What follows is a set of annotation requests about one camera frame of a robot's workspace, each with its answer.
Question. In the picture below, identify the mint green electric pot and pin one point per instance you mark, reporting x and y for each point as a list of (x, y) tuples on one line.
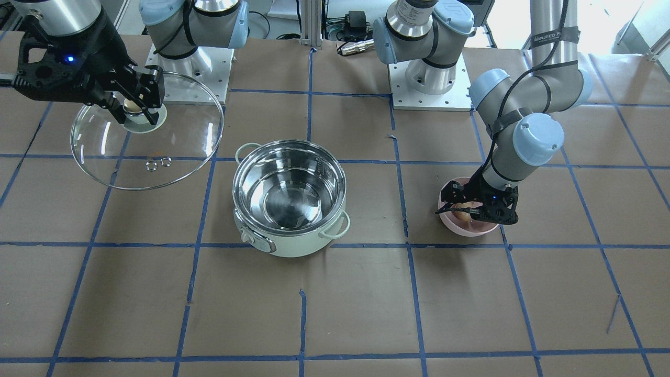
[(289, 197)]

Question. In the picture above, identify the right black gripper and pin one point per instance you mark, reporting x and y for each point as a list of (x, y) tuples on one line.
[(107, 55)]

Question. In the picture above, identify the aluminium frame post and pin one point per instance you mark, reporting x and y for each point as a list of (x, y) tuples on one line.
[(311, 15)]

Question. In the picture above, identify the silver metal connector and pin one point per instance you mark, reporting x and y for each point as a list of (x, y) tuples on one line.
[(350, 48)]

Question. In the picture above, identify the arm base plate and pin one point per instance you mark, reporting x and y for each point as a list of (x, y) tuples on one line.
[(419, 97), (201, 78)]

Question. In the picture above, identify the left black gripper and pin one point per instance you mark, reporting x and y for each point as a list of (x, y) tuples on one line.
[(472, 189)]

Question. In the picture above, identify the pink bowl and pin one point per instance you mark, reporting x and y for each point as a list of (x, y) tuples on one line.
[(475, 228)]

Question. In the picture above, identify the brown egg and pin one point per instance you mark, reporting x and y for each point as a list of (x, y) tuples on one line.
[(463, 216)]

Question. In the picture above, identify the glass pot lid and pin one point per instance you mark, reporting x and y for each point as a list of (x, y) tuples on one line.
[(136, 155)]

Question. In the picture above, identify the black power adapter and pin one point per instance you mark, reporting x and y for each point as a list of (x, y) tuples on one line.
[(355, 22)]

